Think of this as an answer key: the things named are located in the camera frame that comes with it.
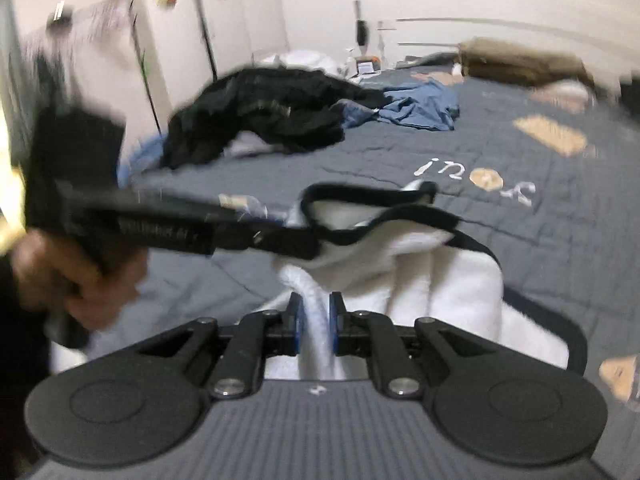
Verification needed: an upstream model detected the person's left hand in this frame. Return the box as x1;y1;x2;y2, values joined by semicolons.
10;232;148;333

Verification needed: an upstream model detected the white headboard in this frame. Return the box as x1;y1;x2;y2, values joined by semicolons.
395;10;640;81

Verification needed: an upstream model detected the folded khaki clothes stack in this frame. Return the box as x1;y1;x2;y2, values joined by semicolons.
457;37;596;86

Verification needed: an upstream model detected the small black clothes heap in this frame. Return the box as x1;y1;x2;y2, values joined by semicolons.
617;75;640;121

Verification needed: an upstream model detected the light grey garment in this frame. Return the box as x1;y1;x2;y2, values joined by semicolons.
252;49;351;78

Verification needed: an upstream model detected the black clothes rack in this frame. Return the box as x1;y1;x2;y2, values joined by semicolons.
30;0;166;136

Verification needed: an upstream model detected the white blanket with black trim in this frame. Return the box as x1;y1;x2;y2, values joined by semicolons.
50;180;588;381

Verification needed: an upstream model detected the small orange white box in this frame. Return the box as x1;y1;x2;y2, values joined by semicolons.
352;57;383;77

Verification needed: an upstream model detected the black garment heap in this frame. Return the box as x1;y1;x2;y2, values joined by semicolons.
160;67;386;171

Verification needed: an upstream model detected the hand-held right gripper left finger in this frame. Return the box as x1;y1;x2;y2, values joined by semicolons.
142;292;303;401

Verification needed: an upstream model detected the grey quilted bedspread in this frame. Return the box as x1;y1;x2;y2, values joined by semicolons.
85;52;640;461

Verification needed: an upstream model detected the blue denim shirt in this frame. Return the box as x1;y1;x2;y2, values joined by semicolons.
332;80;461;132

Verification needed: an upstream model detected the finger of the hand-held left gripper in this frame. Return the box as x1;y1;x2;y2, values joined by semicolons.
215;223;321;261
125;187;287;222

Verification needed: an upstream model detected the white pillow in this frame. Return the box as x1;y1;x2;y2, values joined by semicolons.
530;80;598;111

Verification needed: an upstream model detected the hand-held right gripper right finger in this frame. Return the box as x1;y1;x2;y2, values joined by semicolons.
330;292;493;401

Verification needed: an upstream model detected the white wardrobe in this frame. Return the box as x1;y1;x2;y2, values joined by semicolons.
10;0;291;161

